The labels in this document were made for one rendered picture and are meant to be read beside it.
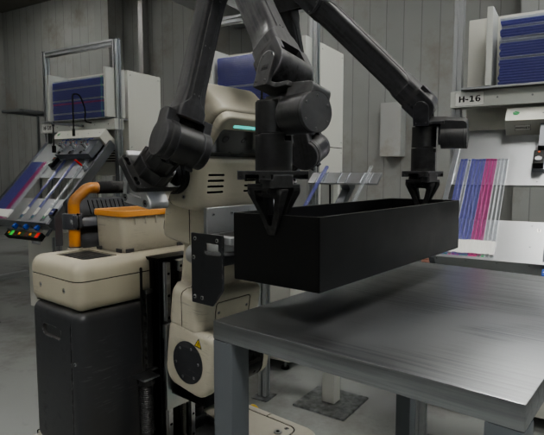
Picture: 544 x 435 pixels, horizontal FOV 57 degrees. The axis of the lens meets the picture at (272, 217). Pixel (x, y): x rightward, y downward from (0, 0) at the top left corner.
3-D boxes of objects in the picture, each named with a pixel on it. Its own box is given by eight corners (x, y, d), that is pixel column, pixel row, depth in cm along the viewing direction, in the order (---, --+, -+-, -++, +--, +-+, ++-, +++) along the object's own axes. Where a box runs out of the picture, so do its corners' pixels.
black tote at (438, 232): (390, 242, 128) (390, 198, 127) (458, 248, 117) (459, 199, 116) (234, 279, 84) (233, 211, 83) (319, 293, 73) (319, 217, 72)
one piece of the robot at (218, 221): (177, 299, 117) (176, 206, 115) (256, 280, 138) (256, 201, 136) (226, 312, 107) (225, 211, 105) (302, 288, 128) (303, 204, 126)
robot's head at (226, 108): (164, 127, 121) (192, 75, 114) (225, 132, 137) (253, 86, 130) (194, 167, 115) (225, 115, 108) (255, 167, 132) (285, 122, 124)
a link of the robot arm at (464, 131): (419, 95, 122) (412, 102, 114) (470, 92, 116) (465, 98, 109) (420, 143, 126) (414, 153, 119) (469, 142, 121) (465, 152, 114)
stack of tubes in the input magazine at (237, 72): (298, 101, 257) (298, 47, 254) (217, 107, 283) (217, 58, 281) (309, 104, 268) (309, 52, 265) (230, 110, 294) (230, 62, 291)
